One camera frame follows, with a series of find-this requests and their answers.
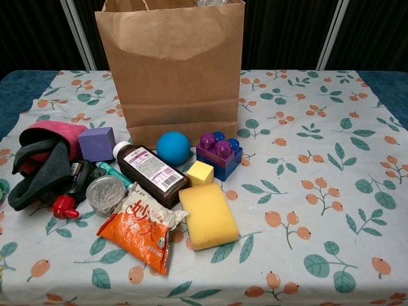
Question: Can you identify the brown paper bag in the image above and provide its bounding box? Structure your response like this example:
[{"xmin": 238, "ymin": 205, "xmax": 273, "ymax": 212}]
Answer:
[{"xmin": 94, "ymin": 0, "xmax": 248, "ymax": 150}]

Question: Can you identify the teal tube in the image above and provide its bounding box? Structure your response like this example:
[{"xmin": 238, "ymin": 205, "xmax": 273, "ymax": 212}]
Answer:
[{"xmin": 95, "ymin": 161, "xmax": 134, "ymax": 189}]

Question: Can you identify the orange snack bag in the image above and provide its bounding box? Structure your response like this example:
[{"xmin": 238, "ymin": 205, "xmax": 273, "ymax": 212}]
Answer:
[{"xmin": 96, "ymin": 182, "xmax": 189, "ymax": 277}]

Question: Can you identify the clear round container of pins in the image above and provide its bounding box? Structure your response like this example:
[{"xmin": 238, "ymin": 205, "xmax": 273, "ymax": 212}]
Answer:
[{"xmin": 85, "ymin": 176, "xmax": 128, "ymax": 219}]

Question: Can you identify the purple and blue toy brick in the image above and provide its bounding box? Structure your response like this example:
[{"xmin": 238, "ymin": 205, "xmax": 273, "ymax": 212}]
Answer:
[{"xmin": 195, "ymin": 131, "xmax": 243, "ymax": 182}]

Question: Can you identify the small yellow foam cube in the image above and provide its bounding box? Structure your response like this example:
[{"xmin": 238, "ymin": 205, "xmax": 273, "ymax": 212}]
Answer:
[{"xmin": 186, "ymin": 160, "xmax": 214, "ymax": 187}]

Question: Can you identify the blue ball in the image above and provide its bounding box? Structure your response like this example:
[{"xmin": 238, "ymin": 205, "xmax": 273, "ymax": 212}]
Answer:
[{"xmin": 156, "ymin": 131, "xmax": 191, "ymax": 166}]

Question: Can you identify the dark brown drink bottle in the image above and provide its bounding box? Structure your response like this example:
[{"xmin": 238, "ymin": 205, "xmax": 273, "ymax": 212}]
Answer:
[{"xmin": 113, "ymin": 141, "xmax": 192, "ymax": 210}]

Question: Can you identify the yellow sponge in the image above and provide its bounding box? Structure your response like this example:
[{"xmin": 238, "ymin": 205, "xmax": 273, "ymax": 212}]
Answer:
[{"xmin": 178, "ymin": 183, "xmax": 240, "ymax": 252}]

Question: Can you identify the purple foam cube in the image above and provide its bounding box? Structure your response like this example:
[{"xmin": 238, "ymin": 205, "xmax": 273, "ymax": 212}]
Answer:
[{"xmin": 78, "ymin": 126, "xmax": 116, "ymax": 162}]

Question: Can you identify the black bottle with red cap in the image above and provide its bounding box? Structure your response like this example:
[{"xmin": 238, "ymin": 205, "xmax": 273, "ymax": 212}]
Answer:
[{"xmin": 52, "ymin": 160, "xmax": 96, "ymax": 219}]

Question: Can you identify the pink cloth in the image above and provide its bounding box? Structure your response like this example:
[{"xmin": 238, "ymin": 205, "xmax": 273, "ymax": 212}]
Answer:
[{"xmin": 18, "ymin": 120, "xmax": 89, "ymax": 162}]

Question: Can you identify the dark ribbed divider panel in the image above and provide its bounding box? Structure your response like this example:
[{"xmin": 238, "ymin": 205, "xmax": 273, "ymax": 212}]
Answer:
[
  {"xmin": 245, "ymin": 0, "xmax": 344, "ymax": 71},
  {"xmin": 321, "ymin": 0, "xmax": 408, "ymax": 73},
  {"xmin": 0, "ymin": 0, "xmax": 85, "ymax": 73},
  {"xmin": 75, "ymin": 0, "xmax": 111, "ymax": 71}
]

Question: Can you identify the floral tablecloth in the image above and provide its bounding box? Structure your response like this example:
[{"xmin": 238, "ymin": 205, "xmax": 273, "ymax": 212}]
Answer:
[{"xmin": 0, "ymin": 69, "xmax": 408, "ymax": 306}]

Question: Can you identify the dark grey cloth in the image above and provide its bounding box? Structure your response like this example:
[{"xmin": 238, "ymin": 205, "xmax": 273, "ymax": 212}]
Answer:
[{"xmin": 8, "ymin": 127, "xmax": 73, "ymax": 211}]

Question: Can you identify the colourful feather toy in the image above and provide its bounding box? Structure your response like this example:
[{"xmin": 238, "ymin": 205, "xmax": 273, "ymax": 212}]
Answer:
[{"xmin": 0, "ymin": 178, "xmax": 10, "ymax": 208}]

